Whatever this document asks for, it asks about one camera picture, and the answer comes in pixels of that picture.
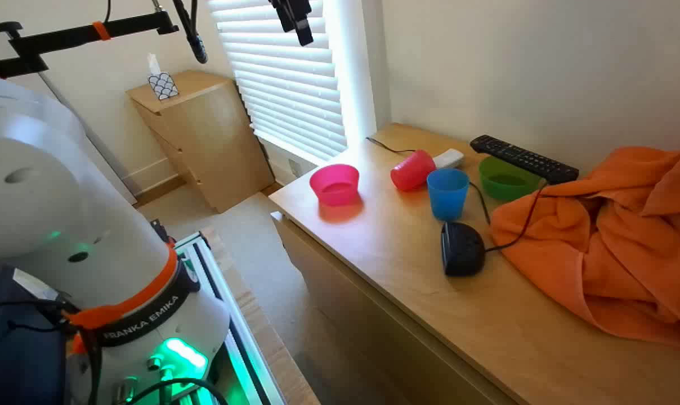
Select black camera boom orange tape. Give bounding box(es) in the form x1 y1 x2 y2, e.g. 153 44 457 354
0 8 180 81

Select black round smart speaker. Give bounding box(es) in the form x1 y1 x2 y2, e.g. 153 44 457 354
438 220 488 278

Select light wooden side cabinet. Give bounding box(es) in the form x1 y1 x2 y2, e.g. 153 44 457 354
125 70 279 213

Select black remote control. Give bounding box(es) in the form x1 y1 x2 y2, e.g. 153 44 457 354
468 133 580 187

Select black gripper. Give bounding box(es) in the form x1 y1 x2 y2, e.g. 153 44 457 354
267 0 318 49

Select dark blue box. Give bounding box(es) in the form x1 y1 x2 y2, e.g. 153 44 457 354
0 266 66 405

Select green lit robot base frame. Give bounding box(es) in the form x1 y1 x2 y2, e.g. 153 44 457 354
111 231 286 405

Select pink plastic cup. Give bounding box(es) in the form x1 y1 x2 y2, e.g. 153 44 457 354
390 149 438 194

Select black base cable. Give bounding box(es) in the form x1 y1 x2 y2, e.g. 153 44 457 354
120 374 229 405

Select patterned tissue box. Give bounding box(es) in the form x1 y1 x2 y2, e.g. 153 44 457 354
143 51 180 101

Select black speaker cable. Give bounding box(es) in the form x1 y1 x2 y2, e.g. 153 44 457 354
481 187 546 254

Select blue plastic cup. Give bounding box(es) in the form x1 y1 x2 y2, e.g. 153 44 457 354
424 167 471 223

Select white power adapter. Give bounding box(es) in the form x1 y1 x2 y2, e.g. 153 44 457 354
429 146 468 170

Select pink plastic bowl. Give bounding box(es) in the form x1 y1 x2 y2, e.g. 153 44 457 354
309 161 361 210

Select light wooden dresser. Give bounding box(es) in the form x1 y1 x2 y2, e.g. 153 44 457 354
267 121 680 405

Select white window blinds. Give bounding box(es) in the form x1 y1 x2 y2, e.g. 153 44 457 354
206 0 349 165

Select green plastic bowl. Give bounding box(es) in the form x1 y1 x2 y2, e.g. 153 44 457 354
476 156 545 203

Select orange towel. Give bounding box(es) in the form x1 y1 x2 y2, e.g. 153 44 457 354
488 144 680 346

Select thin black adapter cable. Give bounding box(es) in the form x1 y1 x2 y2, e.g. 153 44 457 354
364 134 493 224

